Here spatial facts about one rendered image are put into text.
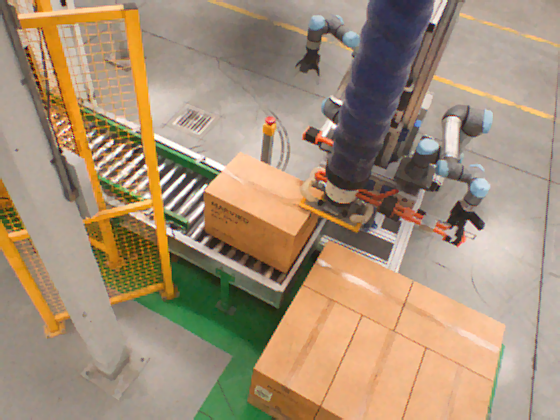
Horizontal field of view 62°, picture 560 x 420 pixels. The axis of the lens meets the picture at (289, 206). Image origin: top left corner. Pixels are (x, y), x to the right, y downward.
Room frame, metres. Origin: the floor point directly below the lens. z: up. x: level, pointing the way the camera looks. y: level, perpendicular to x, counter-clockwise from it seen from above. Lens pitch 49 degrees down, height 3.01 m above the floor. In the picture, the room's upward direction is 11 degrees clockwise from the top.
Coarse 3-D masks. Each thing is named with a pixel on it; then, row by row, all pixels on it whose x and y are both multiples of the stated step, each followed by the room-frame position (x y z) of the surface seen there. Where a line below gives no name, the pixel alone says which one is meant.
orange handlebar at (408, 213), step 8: (320, 136) 2.04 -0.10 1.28; (328, 144) 2.01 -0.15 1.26; (320, 176) 1.73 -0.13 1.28; (368, 192) 1.68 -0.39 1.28; (368, 200) 1.63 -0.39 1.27; (400, 208) 1.62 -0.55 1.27; (408, 208) 1.62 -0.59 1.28; (408, 216) 1.57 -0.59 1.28; (416, 216) 1.59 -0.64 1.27; (440, 224) 1.56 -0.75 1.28; (440, 232) 1.51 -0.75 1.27; (464, 240) 1.49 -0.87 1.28
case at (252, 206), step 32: (256, 160) 2.10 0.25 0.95; (224, 192) 1.79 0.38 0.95; (256, 192) 1.83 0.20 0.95; (288, 192) 1.88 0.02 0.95; (320, 192) 1.93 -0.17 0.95; (224, 224) 1.72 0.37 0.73; (256, 224) 1.65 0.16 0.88; (288, 224) 1.64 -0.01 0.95; (256, 256) 1.65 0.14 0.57; (288, 256) 1.58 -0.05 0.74
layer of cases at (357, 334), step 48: (336, 288) 1.55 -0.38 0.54; (384, 288) 1.61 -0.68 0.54; (288, 336) 1.18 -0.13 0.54; (336, 336) 1.23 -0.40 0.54; (384, 336) 1.29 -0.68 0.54; (432, 336) 1.35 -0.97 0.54; (480, 336) 1.41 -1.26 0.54; (288, 384) 0.91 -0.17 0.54; (336, 384) 0.96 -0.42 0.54; (384, 384) 1.01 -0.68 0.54; (432, 384) 1.06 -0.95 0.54; (480, 384) 1.11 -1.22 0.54
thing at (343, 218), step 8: (304, 200) 1.65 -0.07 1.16; (320, 200) 1.65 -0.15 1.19; (304, 208) 1.61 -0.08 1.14; (312, 208) 1.61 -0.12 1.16; (320, 208) 1.62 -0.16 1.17; (328, 216) 1.58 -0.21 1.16; (336, 216) 1.58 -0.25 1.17; (344, 216) 1.58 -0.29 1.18; (344, 224) 1.54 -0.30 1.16; (352, 224) 1.55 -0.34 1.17; (360, 224) 1.56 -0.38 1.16
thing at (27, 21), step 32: (128, 32) 1.56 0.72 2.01; (96, 128) 1.48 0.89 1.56; (96, 192) 1.44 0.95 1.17; (160, 192) 1.58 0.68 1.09; (0, 224) 1.18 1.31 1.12; (96, 224) 1.42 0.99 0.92; (160, 224) 1.57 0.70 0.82; (96, 256) 1.39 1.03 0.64; (32, 288) 1.17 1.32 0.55; (160, 288) 1.55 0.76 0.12
